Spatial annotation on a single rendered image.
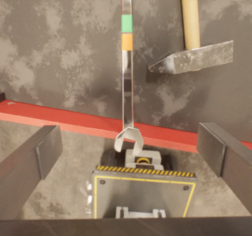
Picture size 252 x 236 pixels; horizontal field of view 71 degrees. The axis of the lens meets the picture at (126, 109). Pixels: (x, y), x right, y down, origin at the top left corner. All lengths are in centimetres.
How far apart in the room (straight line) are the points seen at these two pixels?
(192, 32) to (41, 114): 24
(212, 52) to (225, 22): 5
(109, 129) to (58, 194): 171
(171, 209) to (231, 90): 123
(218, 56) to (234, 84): 7
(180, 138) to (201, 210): 183
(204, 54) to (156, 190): 113
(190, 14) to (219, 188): 178
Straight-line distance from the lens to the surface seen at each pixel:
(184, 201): 142
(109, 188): 129
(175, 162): 142
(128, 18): 24
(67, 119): 29
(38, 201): 211
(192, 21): 25
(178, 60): 25
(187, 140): 30
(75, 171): 169
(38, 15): 29
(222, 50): 27
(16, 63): 32
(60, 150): 17
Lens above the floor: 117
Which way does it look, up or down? 65 degrees down
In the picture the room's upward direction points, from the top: 177 degrees counter-clockwise
